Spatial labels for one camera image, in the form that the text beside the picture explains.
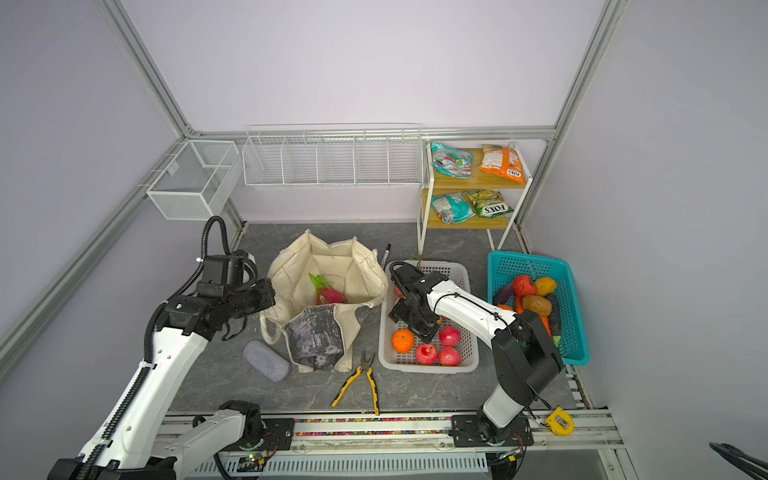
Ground teal snack bag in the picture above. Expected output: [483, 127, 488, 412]
[431, 193, 475, 225]
[430, 143, 474, 179]

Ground red apple front right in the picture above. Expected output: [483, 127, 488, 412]
[438, 346, 462, 367]

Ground teal snack bag lower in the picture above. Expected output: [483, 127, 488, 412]
[431, 193, 475, 225]

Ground black marker pen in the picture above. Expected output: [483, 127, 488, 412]
[380, 243, 392, 271]

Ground white plastic fruit basket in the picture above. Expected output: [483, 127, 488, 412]
[378, 263, 480, 374]

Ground orange snack bag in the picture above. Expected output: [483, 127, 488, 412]
[479, 144, 525, 185]

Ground white wire wall basket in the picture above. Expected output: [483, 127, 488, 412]
[241, 125, 426, 188]

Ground white wooden two-tier shelf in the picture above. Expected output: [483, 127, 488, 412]
[417, 142, 534, 256]

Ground grey fabric glasses case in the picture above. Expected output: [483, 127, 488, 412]
[243, 339, 291, 383]

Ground red apple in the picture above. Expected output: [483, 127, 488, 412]
[439, 325, 461, 347]
[438, 346, 462, 367]
[414, 343, 439, 366]

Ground orange carrot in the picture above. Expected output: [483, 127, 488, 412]
[497, 297, 552, 335]

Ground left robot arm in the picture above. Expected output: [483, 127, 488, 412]
[48, 216, 275, 479]

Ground black tripod leg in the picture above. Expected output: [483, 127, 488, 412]
[709, 442, 768, 480]

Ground red bell pepper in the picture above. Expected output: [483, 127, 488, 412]
[512, 275, 538, 298]

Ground cream canvas tote bag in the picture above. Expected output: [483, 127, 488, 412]
[259, 231, 388, 373]

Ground white mesh wall box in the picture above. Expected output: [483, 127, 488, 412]
[147, 140, 243, 221]

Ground red apple front left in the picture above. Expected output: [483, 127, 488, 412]
[414, 343, 439, 366]

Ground green snack bag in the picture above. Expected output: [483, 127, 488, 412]
[464, 189, 513, 219]

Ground yellow bell pepper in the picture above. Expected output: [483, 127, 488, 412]
[534, 277, 558, 297]

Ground yellow handled pliers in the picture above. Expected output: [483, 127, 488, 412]
[331, 351, 381, 416]

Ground red apple middle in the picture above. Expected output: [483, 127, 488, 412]
[439, 325, 461, 347]

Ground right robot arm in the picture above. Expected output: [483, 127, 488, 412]
[388, 261, 564, 446]

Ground orange fruit front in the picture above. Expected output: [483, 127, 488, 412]
[391, 329, 415, 354]

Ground purple eggplant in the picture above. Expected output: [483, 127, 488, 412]
[492, 283, 515, 305]

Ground pink dragon fruit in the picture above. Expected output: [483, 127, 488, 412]
[309, 274, 348, 305]

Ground teal plastic vegetable basket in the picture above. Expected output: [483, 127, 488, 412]
[487, 251, 590, 366]

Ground brown potato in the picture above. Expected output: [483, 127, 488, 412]
[521, 295, 553, 317]

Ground teal snack bag top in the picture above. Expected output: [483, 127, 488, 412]
[430, 143, 474, 179]

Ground yellow tape measure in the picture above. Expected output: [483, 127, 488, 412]
[545, 406, 575, 437]

